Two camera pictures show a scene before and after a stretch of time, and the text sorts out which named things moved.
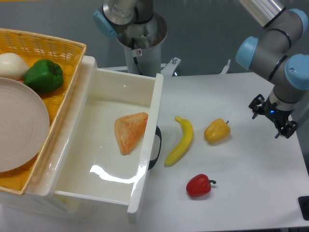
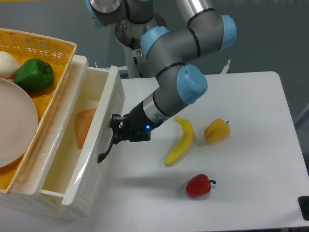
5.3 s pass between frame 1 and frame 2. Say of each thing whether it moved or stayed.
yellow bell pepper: stayed
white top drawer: moved
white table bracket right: stayed
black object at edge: stayed
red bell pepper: stayed
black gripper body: moved
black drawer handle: moved
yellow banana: stayed
